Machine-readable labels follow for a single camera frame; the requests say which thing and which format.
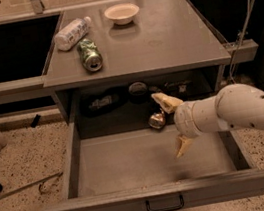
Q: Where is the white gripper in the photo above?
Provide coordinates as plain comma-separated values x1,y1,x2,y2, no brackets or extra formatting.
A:
152,92,222,158

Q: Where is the orange soda can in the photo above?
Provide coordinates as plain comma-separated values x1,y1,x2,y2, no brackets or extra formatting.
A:
148,109,166,129

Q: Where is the grey top drawer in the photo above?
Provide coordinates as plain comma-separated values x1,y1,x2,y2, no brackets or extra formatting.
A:
44,120,264,211

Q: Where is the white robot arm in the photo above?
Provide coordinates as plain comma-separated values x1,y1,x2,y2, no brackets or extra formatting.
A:
152,83,264,157

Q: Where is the grey cabinet counter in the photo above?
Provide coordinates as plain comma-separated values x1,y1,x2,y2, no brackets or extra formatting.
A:
30,0,240,128

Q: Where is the green soda can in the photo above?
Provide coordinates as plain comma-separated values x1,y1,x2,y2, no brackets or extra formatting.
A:
77,38,103,72

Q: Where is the black tape roll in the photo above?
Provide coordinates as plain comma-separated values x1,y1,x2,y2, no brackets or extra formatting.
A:
128,82,148,104

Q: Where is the black bag inside cabinet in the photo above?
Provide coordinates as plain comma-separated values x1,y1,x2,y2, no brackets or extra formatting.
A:
79,86,129,118

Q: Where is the white paper bowl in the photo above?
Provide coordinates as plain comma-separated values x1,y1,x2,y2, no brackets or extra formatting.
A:
104,3,139,26

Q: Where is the metal rod on floor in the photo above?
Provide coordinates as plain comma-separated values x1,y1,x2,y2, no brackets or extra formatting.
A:
0,172,63,200

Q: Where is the clear plastic water bottle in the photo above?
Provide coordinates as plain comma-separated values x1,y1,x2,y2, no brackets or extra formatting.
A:
54,16,92,51

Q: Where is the black clip on floor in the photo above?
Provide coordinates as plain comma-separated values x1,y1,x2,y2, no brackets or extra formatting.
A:
30,114,41,128

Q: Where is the black drawer handle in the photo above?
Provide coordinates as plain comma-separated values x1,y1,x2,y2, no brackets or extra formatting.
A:
145,195,185,211

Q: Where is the white cable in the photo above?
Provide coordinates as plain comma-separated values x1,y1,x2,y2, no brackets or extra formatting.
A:
214,0,264,81

